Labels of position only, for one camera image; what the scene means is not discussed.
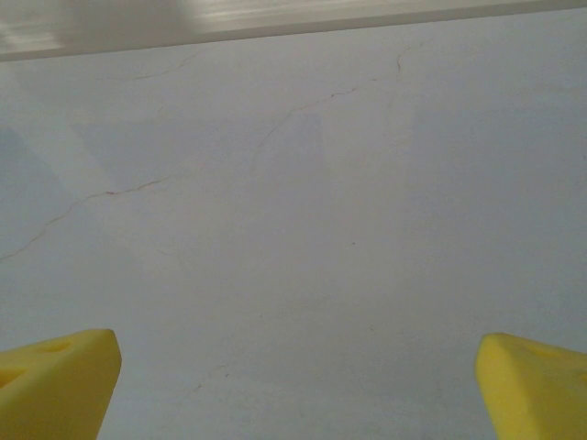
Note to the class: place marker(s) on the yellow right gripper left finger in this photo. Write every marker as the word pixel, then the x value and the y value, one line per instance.
pixel 55 389

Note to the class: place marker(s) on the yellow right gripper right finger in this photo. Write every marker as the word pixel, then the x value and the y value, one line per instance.
pixel 536 394

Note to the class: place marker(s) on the aluminium table side rail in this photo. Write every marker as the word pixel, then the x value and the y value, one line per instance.
pixel 321 18

